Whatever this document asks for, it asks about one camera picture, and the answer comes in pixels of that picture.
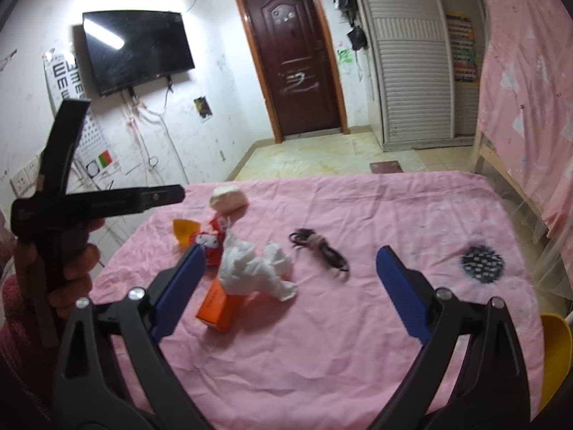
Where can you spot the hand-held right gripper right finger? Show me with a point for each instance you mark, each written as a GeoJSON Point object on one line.
{"type": "Point", "coordinates": [398, 286]}

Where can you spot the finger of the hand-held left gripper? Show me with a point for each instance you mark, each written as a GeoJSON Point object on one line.
{"type": "Point", "coordinates": [67, 143]}
{"type": "Point", "coordinates": [134, 199]}

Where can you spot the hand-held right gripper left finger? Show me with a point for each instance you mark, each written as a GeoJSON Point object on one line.
{"type": "Point", "coordinates": [179, 286]}

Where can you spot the orange box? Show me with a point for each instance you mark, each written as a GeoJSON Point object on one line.
{"type": "Point", "coordinates": [219, 307]}

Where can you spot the white tissue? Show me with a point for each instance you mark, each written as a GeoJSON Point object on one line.
{"type": "Point", "coordinates": [255, 268]}

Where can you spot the yellow plastic bin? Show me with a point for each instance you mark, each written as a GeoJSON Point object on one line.
{"type": "Point", "coordinates": [554, 358]}

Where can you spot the person's left hand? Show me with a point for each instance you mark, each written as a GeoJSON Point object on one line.
{"type": "Point", "coordinates": [76, 273]}

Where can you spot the eye chart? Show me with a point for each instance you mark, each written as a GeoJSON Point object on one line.
{"type": "Point", "coordinates": [89, 143]}

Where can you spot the red white packet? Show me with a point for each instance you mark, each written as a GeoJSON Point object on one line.
{"type": "Point", "coordinates": [212, 242]}

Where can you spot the yellow plastic cup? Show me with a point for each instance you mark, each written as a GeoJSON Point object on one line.
{"type": "Point", "coordinates": [184, 230]}

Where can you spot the pink bedsheet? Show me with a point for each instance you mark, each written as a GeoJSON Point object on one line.
{"type": "Point", "coordinates": [335, 331]}

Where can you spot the black dotted round patch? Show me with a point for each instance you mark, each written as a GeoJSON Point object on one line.
{"type": "Point", "coordinates": [483, 262]}

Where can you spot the beige round bun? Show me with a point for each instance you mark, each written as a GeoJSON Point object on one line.
{"type": "Point", "coordinates": [228, 198]}

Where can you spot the dark red floor mat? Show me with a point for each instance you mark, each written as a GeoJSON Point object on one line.
{"type": "Point", "coordinates": [387, 166]}

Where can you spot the dark brown door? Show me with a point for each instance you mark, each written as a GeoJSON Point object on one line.
{"type": "Point", "coordinates": [293, 58]}

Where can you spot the white slatted wardrobe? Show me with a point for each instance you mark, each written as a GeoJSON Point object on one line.
{"type": "Point", "coordinates": [412, 62]}

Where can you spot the pink printed curtain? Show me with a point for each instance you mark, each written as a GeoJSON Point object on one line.
{"type": "Point", "coordinates": [532, 98]}

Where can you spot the colourful chart poster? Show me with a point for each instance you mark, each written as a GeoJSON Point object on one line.
{"type": "Point", "coordinates": [463, 47]}

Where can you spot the small hanging black bag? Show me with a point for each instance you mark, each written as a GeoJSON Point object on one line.
{"type": "Point", "coordinates": [357, 38]}

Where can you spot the white wall socket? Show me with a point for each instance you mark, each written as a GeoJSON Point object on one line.
{"type": "Point", "coordinates": [24, 177]}

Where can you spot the small dark wall picture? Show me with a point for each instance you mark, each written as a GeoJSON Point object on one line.
{"type": "Point", "coordinates": [203, 107]}

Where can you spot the black wall television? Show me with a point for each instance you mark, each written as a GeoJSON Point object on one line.
{"type": "Point", "coordinates": [138, 51]}

